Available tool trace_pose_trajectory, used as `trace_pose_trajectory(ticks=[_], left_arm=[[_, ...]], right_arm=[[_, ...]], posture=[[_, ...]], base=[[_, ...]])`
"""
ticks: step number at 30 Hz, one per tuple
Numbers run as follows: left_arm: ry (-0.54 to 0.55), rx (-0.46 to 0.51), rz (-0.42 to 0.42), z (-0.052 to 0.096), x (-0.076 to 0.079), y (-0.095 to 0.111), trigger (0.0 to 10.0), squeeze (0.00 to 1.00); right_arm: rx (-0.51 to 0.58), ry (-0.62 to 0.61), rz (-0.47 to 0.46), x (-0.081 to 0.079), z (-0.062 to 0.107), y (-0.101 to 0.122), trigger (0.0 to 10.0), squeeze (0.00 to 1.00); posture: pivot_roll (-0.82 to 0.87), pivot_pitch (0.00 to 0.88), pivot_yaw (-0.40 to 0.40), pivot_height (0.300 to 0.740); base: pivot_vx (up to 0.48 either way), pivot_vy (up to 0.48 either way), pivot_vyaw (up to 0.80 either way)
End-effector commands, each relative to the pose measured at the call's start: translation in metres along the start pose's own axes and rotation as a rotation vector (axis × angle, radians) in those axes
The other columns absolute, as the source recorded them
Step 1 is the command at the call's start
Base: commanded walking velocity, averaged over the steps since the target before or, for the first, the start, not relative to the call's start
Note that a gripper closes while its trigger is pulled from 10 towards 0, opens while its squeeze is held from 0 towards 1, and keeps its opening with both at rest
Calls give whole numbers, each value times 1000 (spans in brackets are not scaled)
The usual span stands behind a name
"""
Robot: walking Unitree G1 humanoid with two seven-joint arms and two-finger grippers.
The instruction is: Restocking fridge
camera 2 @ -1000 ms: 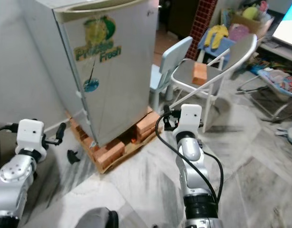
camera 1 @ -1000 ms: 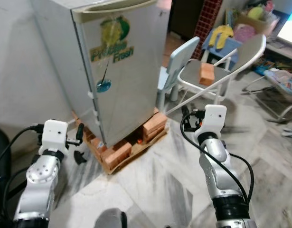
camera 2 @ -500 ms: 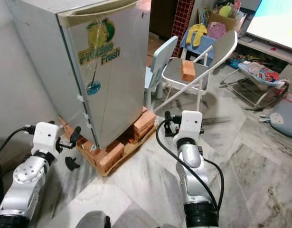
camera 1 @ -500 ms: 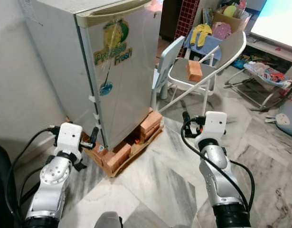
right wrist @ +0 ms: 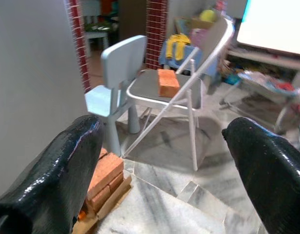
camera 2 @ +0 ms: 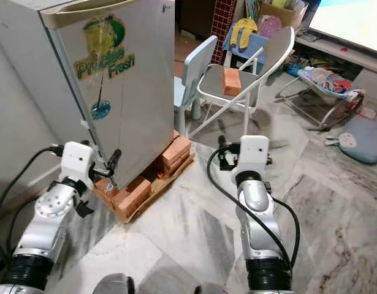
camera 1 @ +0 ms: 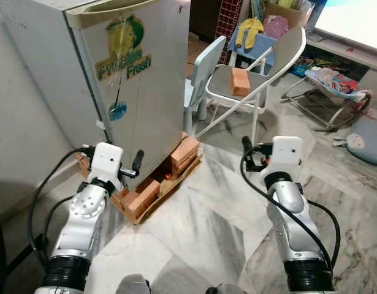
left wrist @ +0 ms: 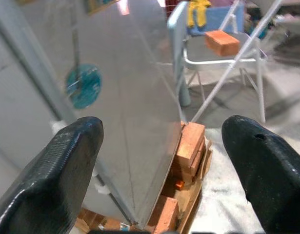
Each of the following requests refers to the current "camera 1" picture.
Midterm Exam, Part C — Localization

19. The fridge door with green sticker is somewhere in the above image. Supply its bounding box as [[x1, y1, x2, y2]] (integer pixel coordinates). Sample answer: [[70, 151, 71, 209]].
[[66, 0, 192, 183]]

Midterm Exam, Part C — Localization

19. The white mini fridge body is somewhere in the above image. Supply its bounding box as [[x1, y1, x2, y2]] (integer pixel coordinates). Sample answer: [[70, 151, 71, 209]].
[[0, 0, 109, 151]]

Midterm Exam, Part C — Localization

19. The brown cardboard sheet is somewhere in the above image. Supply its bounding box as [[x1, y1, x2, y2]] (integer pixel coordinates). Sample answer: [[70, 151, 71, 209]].
[[74, 146, 204, 226]]

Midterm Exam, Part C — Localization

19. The grey metal folding chair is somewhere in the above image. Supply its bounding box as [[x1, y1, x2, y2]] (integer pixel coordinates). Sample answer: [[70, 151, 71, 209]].
[[205, 26, 307, 145]]

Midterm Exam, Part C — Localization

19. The light blue plastic child chair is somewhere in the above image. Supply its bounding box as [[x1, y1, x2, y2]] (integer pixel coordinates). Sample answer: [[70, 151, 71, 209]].
[[184, 35, 227, 121]]

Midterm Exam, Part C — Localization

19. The blue kids table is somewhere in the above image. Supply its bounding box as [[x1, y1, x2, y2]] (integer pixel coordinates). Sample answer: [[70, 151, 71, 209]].
[[227, 23, 287, 69]]

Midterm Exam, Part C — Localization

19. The colourful picture books pile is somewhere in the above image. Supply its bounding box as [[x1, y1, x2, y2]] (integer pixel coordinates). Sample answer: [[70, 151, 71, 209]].
[[291, 55, 336, 78]]

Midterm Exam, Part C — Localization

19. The colourful baby bouncer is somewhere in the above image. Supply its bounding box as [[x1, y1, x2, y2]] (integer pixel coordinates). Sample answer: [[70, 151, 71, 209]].
[[280, 66, 373, 132]]

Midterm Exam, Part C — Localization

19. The grey plush cushion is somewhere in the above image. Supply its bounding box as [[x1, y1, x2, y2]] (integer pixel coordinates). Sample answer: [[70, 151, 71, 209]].
[[332, 115, 377, 167]]

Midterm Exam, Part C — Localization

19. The yellow garment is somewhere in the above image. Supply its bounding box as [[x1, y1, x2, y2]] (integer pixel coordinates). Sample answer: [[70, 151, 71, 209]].
[[235, 18, 264, 50]]

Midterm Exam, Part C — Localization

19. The grey left robot leg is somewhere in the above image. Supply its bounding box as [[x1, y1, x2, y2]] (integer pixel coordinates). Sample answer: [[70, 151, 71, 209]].
[[116, 274, 153, 294]]

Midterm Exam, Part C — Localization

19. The pink garment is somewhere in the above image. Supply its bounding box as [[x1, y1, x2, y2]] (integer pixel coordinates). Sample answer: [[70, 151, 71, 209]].
[[264, 15, 290, 39]]

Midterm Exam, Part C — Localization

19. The brown cardboard box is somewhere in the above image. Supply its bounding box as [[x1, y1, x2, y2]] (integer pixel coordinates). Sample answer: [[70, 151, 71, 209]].
[[262, 0, 307, 28]]

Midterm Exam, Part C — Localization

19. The white low table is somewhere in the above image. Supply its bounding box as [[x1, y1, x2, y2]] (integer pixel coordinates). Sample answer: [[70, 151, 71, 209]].
[[299, 0, 377, 80]]

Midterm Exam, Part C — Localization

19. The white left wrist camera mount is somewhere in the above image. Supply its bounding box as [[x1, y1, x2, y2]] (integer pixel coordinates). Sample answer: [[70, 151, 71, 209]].
[[90, 143, 124, 192]]

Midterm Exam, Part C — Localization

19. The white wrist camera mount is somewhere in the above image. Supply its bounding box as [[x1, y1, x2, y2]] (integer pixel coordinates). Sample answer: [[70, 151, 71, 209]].
[[90, 143, 124, 192], [269, 136, 303, 181]]

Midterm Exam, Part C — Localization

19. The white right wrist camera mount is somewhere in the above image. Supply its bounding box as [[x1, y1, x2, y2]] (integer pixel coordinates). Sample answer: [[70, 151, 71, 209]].
[[269, 136, 303, 181]]

